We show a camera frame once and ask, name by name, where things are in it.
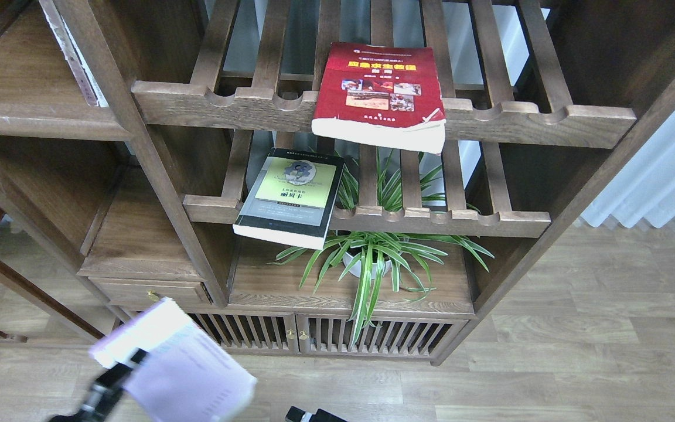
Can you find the red thick book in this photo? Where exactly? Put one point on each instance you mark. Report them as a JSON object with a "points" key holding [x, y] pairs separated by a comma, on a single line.
{"points": [[381, 96]]}

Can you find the brass drawer knob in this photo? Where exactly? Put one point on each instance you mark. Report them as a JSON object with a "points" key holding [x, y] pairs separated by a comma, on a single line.
{"points": [[153, 296]]}

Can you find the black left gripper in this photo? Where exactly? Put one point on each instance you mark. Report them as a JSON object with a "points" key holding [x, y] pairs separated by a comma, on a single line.
{"points": [[104, 393]]}

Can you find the white plant pot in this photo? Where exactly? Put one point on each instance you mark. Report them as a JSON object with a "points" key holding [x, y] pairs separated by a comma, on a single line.
{"points": [[353, 263]]}

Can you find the black and green book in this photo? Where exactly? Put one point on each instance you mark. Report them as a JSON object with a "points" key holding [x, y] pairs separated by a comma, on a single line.
{"points": [[291, 200]]}

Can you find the white lavender book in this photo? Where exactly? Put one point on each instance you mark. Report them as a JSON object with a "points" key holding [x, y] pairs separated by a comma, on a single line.
{"points": [[185, 376]]}

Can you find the worn standing book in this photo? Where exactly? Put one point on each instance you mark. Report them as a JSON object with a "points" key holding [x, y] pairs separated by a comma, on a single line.
{"points": [[73, 56]]}

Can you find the white curtain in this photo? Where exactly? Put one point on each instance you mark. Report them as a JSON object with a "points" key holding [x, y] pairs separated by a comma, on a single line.
{"points": [[643, 192]]}

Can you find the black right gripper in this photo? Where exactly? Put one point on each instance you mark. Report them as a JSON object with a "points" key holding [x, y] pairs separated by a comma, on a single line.
{"points": [[296, 414]]}

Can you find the dark wooden bookshelf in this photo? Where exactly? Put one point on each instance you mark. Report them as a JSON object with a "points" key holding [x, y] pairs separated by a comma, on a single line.
{"points": [[545, 100]]}

